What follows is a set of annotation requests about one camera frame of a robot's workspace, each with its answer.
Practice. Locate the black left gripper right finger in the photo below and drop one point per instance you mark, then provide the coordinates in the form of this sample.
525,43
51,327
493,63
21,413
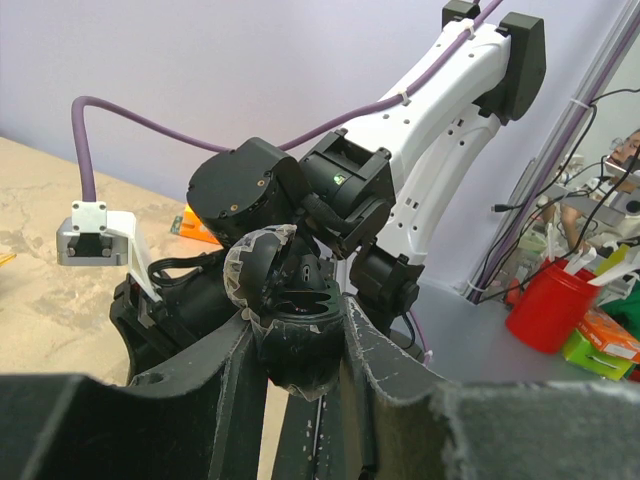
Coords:
402,422

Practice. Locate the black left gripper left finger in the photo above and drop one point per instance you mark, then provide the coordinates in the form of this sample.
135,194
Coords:
194,416

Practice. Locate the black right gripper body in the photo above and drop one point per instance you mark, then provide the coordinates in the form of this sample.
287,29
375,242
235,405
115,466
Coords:
192,303

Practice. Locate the black earbud charging case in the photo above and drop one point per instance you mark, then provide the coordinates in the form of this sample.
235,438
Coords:
275,278

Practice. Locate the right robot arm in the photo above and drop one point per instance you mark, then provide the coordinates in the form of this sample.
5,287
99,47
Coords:
371,191

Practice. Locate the orange juice carton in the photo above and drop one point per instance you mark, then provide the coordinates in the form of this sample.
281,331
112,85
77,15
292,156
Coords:
188,225

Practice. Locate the red cup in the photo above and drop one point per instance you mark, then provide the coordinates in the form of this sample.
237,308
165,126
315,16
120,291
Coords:
551,306

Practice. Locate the yellow chips bag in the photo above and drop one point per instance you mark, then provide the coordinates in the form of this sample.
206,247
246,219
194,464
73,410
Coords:
6,258

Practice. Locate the orange green box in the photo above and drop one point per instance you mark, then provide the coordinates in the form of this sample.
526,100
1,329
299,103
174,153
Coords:
601,346

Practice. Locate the person with headset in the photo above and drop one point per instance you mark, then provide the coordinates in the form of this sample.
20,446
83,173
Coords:
571,218

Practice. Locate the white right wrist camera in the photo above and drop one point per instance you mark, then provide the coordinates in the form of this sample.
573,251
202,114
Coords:
98,237

